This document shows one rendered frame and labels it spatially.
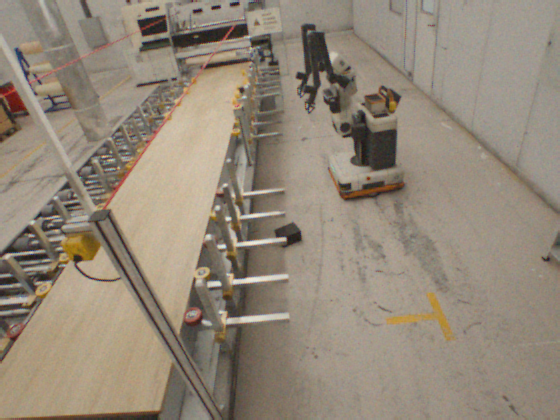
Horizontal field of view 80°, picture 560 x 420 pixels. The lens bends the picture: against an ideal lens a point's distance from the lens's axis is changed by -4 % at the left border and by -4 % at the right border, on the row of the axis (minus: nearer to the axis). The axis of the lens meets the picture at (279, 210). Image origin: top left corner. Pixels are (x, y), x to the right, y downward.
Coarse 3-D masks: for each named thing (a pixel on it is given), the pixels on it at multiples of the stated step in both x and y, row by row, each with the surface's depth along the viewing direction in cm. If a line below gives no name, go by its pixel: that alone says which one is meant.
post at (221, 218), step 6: (216, 210) 170; (222, 210) 173; (216, 216) 172; (222, 216) 172; (222, 222) 175; (222, 228) 177; (228, 228) 181; (222, 234) 179; (228, 234) 179; (228, 240) 182; (228, 246) 184; (234, 246) 188; (234, 264) 192
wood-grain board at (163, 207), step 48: (192, 96) 426; (240, 96) 394; (192, 144) 301; (144, 192) 244; (192, 192) 234; (144, 240) 198; (192, 240) 191; (96, 288) 171; (192, 288) 164; (48, 336) 150; (96, 336) 146; (144, 336) 143; (0, 384) 133; (48, 384) 130; (96, 384) 127; (144, 384) 125
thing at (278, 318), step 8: (288, 312) 150; (208, 320) 153; (232, 320) 151; (240, 320) 150; (248, 320) 150; (256, 320) 149; (264, 320) 149; (272, 320) 148; (280, 320) 148; (288, 320) 148; (192, 328) 151; (200, 328) 151; (208, 328) 152
